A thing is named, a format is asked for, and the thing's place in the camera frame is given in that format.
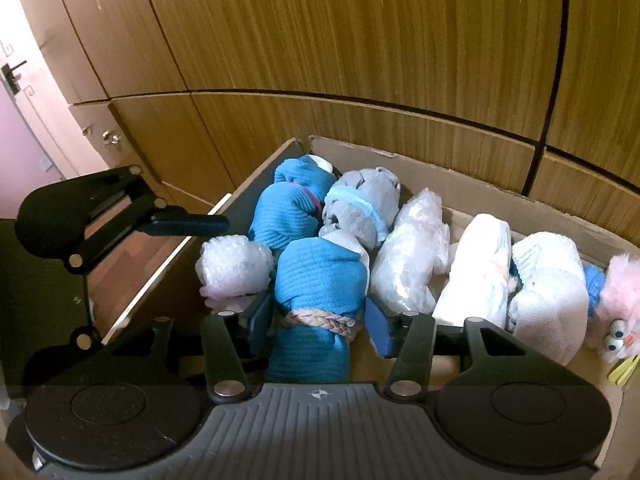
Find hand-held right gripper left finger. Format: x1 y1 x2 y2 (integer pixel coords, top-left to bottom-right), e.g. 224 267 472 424
70 292 277 405

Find blue sock bundle braided band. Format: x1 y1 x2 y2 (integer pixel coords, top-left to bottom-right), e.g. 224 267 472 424
265 237 372 384

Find lilac bubble wrap bundle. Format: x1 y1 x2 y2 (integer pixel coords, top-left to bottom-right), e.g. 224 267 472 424
195 235 277 312

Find white sock bundle pink band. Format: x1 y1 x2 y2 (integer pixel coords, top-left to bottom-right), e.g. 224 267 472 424
431 213 514 332

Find wooden wardrobe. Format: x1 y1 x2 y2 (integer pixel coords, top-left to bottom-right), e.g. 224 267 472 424
15 0 640 261

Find grey sock bundle blue band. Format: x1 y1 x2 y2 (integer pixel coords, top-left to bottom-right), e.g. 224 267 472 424
319 166 402 250

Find blue sock bundle pink band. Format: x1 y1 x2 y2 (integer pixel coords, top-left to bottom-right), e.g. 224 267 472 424
249 156 337 250

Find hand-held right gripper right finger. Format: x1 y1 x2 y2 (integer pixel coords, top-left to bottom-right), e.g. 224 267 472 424
364 297 572 402

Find white room door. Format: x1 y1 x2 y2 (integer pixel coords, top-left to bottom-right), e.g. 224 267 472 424
0 0 108 221

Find large bubble wrap bundle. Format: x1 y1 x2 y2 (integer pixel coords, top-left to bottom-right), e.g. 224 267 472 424
370 188 452 314

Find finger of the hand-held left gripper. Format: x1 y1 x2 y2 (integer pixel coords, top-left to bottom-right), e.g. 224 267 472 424
67 165 231 274
70 326 105 361

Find cardboard box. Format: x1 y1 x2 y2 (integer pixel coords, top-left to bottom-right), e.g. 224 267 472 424
87 135 640 467

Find pink fluffy socks with eyes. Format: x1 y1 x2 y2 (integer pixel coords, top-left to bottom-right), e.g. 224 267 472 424
584 252 640 364

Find white knit sock bundle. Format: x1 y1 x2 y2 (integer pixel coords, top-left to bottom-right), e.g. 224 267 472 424
506 232 592 367

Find black door handle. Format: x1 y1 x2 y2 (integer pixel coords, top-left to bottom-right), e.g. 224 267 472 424
1 60 27 94

